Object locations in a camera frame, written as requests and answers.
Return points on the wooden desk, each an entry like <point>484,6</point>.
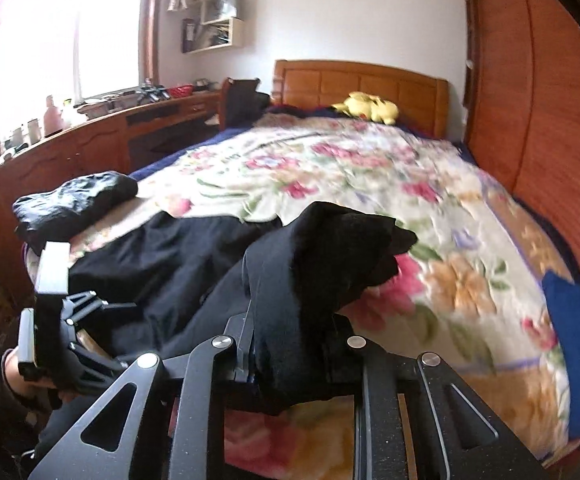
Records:
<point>95,145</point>

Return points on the white wall shelf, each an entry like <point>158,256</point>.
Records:
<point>237,32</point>

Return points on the shiny black jacket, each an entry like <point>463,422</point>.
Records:
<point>70,205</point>

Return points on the floral blanket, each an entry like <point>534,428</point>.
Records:
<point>370,185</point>

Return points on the wooden chair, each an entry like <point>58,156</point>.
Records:
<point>240,100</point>

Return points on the person's left hand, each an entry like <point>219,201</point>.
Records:
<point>12,375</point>

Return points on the black coat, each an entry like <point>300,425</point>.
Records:
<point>290,285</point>

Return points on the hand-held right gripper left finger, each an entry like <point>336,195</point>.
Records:
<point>240,350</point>

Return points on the black device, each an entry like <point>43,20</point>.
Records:
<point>152,92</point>

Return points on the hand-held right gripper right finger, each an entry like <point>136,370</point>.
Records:
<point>375,410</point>

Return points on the wooden bed headboard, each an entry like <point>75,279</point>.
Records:
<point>320,85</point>

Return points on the wooden louvered wardrobe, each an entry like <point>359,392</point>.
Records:
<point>545,110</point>

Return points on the yellow plush toy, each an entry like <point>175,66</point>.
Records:
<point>365,105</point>

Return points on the window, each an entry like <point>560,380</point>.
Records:
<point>105,35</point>

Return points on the white paper bag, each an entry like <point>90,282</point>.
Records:
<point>220,9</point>

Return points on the pink bottle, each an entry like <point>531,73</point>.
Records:
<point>52,117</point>

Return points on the red basket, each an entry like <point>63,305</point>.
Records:
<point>180,91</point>

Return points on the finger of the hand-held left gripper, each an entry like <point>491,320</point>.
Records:
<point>95,307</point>
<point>95,365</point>

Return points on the blue pillow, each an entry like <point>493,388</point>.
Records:
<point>575,350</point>

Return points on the row of books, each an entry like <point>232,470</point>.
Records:
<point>205,35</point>

